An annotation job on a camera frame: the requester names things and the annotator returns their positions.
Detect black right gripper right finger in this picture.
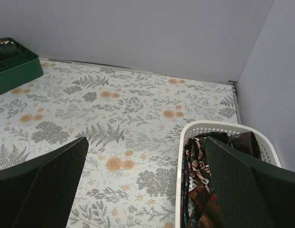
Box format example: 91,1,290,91
205,137,295,228

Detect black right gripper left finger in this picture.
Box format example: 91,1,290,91
0,137,89,228

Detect dark floral ties in basket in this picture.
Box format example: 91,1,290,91
180,132,261,228

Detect rolled ties in tray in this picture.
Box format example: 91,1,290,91
0,38,22,61

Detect white perforated plastic basket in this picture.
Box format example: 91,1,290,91
175,120,282,228

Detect floral patterned table mat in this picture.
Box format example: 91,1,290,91
0,60,237,228

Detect green divided organizer tray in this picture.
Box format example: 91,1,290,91
0,39,44,95

